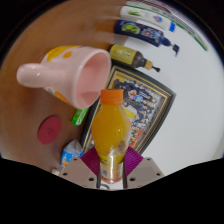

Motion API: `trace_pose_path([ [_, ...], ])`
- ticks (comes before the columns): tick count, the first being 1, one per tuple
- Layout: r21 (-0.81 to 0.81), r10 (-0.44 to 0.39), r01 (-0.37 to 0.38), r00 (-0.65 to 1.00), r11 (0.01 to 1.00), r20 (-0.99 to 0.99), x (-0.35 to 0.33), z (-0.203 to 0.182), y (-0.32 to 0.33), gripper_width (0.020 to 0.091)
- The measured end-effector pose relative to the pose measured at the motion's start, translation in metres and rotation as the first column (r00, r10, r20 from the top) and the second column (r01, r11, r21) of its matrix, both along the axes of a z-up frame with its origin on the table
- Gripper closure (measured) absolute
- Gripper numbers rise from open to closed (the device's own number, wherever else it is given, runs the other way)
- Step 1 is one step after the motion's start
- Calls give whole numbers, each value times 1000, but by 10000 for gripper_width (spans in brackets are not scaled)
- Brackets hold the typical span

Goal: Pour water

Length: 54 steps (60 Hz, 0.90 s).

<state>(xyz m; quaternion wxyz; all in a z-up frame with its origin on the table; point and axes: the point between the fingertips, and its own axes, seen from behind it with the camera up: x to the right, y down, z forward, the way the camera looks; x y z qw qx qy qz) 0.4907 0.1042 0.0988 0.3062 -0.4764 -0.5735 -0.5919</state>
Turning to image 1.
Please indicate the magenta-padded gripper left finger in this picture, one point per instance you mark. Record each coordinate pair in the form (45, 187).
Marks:
(78, 171)

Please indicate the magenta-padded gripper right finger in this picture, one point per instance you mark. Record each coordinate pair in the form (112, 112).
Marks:
(143, 171)

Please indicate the orange juice bottle orange cap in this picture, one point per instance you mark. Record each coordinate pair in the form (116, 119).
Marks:
(110, 130)

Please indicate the blue tissue pack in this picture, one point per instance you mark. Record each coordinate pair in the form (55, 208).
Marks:
(70, 153)

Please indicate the flat round red coaster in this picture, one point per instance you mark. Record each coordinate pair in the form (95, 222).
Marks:
(49, 130)

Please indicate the small green packet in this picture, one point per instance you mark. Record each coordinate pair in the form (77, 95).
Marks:
(80, 116)

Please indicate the framed group picture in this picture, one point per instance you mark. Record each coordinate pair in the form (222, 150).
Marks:
(146, 103)

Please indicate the pink ceramic mug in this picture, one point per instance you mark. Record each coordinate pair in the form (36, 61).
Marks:
(66, 76)

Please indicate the brown pump bottle yellow label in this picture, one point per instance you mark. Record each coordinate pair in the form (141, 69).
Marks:
(126, 55)

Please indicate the dark blue pump bottle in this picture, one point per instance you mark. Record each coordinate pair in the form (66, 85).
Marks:
(140, 31)

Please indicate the white shampoo bottle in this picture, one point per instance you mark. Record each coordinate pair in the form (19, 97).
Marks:
(143, 16)

